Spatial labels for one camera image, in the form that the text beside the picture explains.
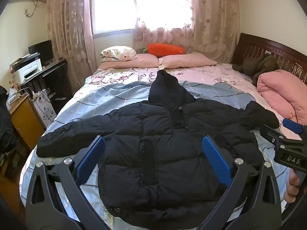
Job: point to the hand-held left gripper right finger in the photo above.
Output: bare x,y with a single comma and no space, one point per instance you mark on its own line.
217,159

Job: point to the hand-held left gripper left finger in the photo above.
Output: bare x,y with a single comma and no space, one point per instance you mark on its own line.
92,158

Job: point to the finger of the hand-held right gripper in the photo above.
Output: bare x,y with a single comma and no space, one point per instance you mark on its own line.
271,131
291,125

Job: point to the black puffer jacket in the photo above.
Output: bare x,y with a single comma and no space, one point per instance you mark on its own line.
168,148

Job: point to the person's right hand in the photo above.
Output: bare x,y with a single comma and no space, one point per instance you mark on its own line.
292,186

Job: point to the folded pink quilt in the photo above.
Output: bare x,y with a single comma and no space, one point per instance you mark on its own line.
280,91

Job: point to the dark green clothing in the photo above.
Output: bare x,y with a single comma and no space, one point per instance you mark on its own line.
261,66

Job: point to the white floral box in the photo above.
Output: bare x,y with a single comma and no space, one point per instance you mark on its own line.
45,110

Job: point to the bed with printed sheet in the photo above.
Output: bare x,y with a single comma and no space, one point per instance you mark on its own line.
120,93

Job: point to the dark wooden headboard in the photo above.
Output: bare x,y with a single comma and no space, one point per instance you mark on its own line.
275,50

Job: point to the wooden cabinet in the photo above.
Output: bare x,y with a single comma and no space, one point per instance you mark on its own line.
24,122

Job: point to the black desk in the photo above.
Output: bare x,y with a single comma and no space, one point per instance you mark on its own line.
58,81

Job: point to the dark hanging clothing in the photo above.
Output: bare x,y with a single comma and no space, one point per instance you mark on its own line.
6,124

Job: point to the pink pillow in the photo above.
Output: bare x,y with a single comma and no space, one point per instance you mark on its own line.
129,62
189,60

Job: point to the white floral pillow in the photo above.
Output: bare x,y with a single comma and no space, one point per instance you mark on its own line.
118,52

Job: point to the white printer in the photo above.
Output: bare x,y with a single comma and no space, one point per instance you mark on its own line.
26,70

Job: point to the black computer monitor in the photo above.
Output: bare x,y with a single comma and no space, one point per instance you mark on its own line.
43,50

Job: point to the orange carrot plush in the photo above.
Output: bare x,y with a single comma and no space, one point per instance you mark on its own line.
165,49

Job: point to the pink floral curtain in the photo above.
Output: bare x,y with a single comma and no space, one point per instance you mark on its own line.
67,24
215,24

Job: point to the bright window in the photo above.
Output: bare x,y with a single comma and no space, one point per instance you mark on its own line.
115,4

